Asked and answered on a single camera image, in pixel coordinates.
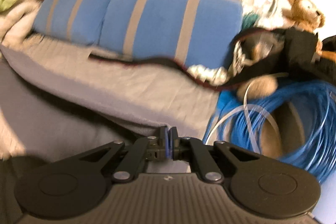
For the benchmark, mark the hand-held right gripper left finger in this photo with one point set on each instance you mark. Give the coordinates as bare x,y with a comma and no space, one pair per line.
164,142

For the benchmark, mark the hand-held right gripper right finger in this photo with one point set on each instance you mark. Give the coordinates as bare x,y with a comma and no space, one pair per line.
173,142

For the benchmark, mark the grey-blue fleece pants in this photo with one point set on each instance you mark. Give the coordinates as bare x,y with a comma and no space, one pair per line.
65,121

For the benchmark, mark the white crumpled cloth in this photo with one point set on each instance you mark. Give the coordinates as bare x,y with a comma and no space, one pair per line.
207,73

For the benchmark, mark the tan plush toy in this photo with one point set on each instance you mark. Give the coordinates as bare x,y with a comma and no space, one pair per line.
260,87

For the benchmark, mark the blue pillow with grey stripes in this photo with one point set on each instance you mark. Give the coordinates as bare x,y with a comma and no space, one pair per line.
60,14
162,19

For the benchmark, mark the teal cloth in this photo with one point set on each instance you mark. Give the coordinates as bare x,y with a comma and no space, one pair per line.
249,20

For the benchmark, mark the black bag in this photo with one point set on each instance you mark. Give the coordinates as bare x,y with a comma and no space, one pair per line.
302,50

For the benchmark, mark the white comforter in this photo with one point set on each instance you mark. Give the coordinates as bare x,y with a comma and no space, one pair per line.
15,19

